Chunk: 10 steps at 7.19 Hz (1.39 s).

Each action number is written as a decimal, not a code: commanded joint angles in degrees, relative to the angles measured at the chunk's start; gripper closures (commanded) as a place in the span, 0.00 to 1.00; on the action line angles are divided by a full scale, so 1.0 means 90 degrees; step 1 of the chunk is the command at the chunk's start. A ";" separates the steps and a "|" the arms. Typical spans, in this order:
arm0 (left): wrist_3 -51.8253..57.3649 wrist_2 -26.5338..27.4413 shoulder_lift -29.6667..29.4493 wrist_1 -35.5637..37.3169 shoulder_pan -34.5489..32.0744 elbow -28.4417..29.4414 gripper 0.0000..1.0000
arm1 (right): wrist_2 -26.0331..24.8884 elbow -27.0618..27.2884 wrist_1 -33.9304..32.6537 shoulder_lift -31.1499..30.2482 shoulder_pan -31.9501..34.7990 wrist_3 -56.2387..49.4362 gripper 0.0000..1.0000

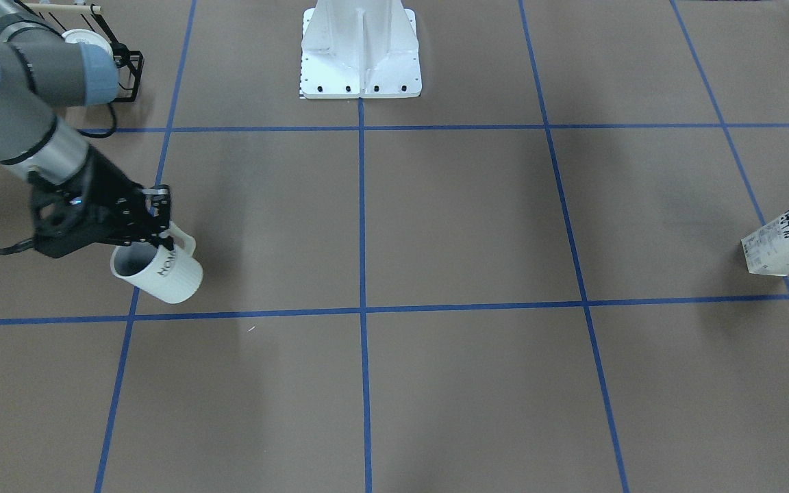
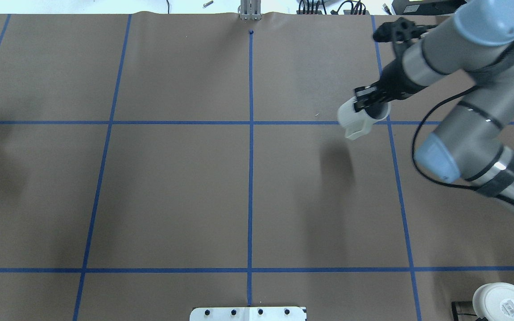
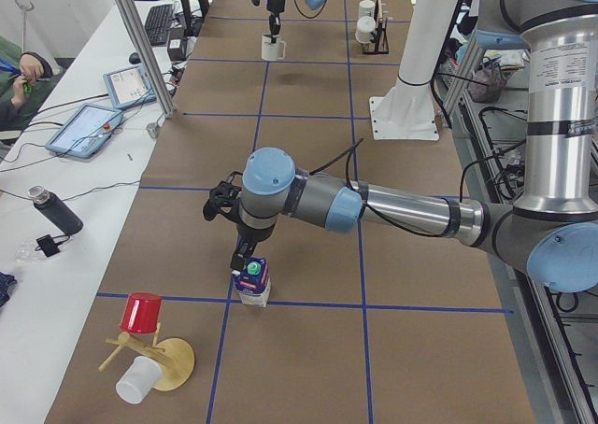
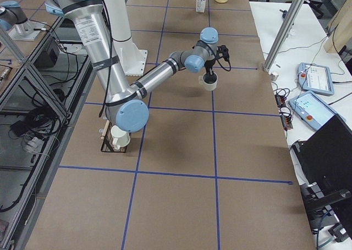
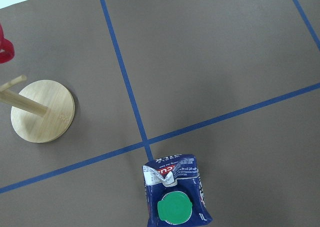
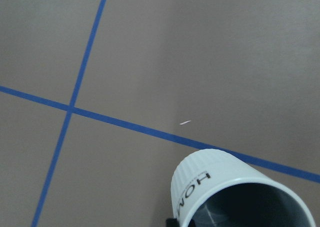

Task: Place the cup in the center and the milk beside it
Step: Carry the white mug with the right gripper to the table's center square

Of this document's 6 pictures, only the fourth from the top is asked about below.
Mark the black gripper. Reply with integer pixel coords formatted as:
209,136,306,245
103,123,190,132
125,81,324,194
203,45,229,82

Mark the white mug grey inside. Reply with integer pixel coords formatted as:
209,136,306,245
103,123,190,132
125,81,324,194
199,74,218,91

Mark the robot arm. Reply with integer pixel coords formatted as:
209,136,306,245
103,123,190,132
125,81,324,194
1,1,40,41
46,0,229,133

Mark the small metal cylinder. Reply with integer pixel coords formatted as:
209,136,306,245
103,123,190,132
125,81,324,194
270,72,279,81

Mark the teach pendant tablet far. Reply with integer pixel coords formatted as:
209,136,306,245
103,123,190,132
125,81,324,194
298,62,334,96

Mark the teach pendant tablet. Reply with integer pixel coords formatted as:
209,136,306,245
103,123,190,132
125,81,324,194
298,62,334,96
288,91,348,131

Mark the teach pendant tablet near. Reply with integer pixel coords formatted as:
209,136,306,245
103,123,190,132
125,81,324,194
288,91,348,131

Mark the black laptop monitor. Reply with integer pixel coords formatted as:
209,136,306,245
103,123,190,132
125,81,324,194
291,115,351,199

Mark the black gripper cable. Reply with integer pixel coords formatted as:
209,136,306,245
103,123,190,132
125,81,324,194
208,45,232,73

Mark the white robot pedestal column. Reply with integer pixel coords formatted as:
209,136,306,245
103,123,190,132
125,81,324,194
104,0,148,76

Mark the aluminium frame post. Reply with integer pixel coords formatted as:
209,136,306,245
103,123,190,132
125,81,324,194
263,0,305,72

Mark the black wire mug rack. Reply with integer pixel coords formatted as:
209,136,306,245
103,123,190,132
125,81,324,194
100,121,127,153

